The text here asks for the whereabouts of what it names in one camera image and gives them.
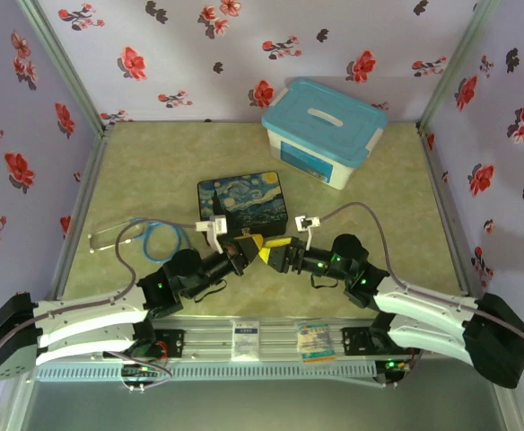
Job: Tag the white storage box blue lid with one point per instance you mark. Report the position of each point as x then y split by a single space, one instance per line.
320 130

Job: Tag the aluminium frame post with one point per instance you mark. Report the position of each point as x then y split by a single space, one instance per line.
64 67
457 63

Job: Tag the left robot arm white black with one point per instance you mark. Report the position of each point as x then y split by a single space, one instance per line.
87 321

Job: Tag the green white paper label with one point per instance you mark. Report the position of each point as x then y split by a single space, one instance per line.
317 341

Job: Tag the starry night tin box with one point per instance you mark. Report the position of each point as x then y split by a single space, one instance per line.
244 197

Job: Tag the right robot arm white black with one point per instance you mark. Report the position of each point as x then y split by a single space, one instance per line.
428 314

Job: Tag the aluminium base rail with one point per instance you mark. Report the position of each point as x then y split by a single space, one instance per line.
271 370

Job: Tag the stethoscope with blue tube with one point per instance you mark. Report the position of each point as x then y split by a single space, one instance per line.
145 244

